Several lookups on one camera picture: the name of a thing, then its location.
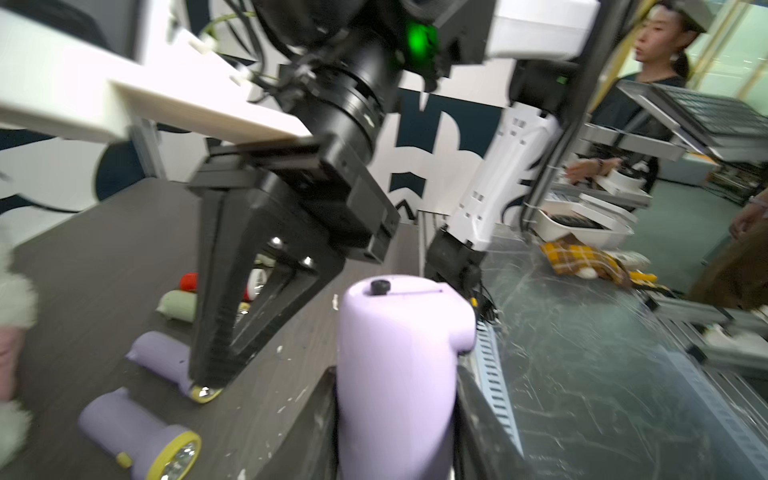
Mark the white teddy bear pink shirt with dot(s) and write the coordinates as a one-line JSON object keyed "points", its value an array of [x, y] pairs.
{"points": [[19, 309]]}

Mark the purple flashlight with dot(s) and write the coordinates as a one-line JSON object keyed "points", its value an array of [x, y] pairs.
{"points": [[138, 440], [168, 358]]}

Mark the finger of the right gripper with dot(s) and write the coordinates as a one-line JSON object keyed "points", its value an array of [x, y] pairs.
{"points": [[261, 259]]}

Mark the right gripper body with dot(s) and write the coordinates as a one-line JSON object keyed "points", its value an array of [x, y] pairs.
{"points": [[328, 179]]}

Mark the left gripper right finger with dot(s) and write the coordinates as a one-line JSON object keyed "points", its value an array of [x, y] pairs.
{"points": [[483, 450]]}

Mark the white tray on bench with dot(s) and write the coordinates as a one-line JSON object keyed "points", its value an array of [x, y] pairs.
{"points": [[593, 222]]}

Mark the green flashlight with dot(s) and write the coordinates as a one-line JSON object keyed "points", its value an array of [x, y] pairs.
{"points": [[178, 305]]}

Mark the yellow plaid cloth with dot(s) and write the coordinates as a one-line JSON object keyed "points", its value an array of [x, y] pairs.
{"points": [[570, 257]]}

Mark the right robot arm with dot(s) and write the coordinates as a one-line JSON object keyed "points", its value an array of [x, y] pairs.
{"points": [[346, 58]]}

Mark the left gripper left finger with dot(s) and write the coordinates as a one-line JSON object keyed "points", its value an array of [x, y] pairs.
{"points": [[310, 448]]}

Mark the purple flashlight sideways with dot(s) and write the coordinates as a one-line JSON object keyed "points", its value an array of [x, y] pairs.
{"points": [[399, 341]]}

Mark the person in background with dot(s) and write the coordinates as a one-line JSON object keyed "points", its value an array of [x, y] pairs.
{"points": [[660, 47]]}

